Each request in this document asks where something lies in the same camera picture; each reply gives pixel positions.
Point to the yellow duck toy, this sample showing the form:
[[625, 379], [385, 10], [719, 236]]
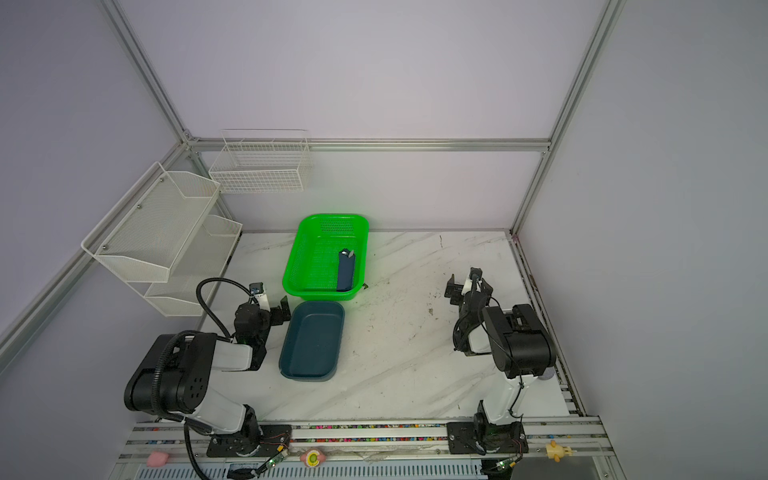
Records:
[[558, 452]]

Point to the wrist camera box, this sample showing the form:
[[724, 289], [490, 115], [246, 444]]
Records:
[[475, 279], [258, 294]]

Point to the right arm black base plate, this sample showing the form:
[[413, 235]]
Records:
[[486, 439]]

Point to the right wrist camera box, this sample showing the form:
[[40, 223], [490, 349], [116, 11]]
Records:
[[475, 279]]

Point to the pink toy on rail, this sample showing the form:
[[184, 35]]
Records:
[[157, 459]]

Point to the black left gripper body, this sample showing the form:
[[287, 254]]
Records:
[[267, 321]]

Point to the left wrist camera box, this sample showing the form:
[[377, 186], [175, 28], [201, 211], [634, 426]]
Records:
[[258, 294]]

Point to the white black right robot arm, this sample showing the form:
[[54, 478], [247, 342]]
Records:
[[521, 348]]

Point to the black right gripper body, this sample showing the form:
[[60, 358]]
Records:
[[487, 295]]

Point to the white wire wall basket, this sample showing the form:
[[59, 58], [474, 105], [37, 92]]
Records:
[[254, 161]]

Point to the dark blue paper napkin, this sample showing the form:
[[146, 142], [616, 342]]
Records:
[[346, 269]]

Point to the green plastic perforated basket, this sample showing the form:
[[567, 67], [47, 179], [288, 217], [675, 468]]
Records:
[[311, 269]]

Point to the yellow pink round toy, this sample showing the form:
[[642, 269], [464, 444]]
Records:
[[313, 458]]

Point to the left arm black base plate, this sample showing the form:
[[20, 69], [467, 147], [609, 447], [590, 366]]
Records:
[[264, 443]]

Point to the aluminium front rail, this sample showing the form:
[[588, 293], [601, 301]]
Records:
[[376, 449]]

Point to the white mesh wall shelf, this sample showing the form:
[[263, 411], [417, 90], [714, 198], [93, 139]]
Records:
[[164, 237]]

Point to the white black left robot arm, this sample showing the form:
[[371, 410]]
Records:
[[172, 380]]

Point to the aluminium frame post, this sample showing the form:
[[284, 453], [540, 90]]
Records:
[[129, 41]]

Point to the dark teal plastic tray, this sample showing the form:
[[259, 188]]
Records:
[[312, 343]]

